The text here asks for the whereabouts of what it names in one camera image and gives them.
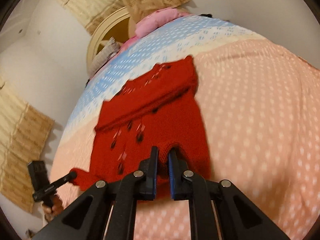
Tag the polka dot bed quilt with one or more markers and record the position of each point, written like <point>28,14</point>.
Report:
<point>259,103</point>

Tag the pink bed sheet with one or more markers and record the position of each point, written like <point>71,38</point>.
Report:
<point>128,44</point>

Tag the beige side curtain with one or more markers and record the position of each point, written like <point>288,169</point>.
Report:
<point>24,132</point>

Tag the person's left hand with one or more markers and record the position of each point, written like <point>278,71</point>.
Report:
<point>51,212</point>

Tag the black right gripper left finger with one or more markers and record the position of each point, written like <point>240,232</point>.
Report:
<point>106,210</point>

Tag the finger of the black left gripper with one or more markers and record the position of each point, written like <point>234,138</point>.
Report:
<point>57,183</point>

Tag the red knitted sweater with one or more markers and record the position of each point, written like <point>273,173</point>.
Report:
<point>157,109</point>

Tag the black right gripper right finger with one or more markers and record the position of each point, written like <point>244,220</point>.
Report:
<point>218,210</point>

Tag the cream wooden headboard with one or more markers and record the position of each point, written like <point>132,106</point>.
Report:
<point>116,25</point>

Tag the striped grey pillow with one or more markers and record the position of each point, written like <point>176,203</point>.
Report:
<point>108,52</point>

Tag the pink pillow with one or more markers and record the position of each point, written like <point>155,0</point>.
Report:
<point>157,19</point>

